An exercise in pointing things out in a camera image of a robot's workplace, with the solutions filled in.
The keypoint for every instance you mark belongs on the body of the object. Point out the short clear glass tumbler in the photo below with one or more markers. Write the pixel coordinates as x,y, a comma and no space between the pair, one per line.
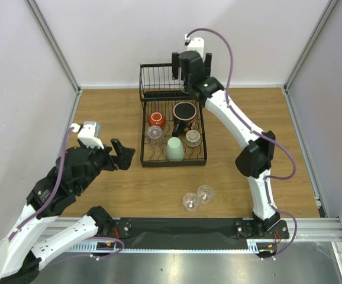
192,138

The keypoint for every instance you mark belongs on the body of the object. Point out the clear stemless glass front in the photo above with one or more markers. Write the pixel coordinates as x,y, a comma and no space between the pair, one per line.
191,201

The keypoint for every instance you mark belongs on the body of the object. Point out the clear stemless glass back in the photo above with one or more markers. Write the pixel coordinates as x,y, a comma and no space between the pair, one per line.
182,88

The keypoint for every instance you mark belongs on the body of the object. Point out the small orange black cup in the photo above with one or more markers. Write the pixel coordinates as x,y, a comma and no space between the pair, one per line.
157,119

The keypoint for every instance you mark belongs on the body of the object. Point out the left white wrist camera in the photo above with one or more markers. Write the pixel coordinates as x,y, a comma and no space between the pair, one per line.
88,134

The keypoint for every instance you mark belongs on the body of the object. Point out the left aluminium frame post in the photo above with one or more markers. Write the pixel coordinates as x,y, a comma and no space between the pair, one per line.
46,31

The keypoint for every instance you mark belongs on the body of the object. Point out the black skull pattern mug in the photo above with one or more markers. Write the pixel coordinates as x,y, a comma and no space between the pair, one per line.
184,117

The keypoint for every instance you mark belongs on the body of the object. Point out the right aluminium frame post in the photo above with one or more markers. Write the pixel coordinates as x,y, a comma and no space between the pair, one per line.
324,17

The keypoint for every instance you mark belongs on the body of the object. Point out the grey slotted cable duct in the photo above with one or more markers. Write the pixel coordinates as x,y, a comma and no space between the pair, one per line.
100,247

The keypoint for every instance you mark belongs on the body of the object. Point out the pale green cup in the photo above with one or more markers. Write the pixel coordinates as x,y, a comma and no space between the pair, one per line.
175,150

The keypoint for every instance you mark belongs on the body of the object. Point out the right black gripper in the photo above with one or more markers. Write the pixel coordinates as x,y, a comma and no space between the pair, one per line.
174,65

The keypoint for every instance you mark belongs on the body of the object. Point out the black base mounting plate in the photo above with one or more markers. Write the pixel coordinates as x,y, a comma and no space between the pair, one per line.
190,230

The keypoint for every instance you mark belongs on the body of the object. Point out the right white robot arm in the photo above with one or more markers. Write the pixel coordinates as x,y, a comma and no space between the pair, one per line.
257,146

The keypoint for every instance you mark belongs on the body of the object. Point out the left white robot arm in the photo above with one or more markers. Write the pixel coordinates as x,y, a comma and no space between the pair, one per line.
22,254

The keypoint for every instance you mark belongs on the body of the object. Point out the clear stemless glass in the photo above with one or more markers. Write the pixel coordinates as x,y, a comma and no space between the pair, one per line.
205,194
182,88
191,201

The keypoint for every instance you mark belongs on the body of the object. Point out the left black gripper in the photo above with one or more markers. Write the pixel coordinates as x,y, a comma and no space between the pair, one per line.
125,155

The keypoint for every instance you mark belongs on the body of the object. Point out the black wire dish rack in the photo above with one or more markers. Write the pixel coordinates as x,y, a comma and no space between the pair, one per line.
160,92

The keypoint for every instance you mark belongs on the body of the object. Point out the aluminium frame post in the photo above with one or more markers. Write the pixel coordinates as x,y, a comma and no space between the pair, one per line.
46,31
324,17

